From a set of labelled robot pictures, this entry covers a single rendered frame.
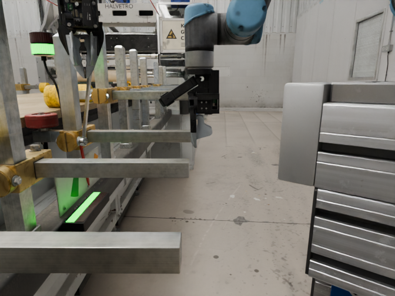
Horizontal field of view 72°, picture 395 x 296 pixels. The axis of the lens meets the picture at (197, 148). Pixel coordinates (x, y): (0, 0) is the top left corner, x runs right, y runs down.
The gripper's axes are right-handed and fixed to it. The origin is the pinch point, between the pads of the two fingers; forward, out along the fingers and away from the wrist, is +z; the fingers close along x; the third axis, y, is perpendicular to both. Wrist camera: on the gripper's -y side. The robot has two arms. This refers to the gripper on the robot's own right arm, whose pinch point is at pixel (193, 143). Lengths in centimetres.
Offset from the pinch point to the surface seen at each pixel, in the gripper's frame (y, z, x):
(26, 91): -139, -11, 152
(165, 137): -7.5, -2.1, -1.5
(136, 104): -31, -6, 69
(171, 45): -26, -53, 222
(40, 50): -35.5, -24.4, -7.1
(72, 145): -30.1, -1.7, -8.6
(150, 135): -11.6, -2.7, -1.5
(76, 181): -29.1, 6.9, -10.9
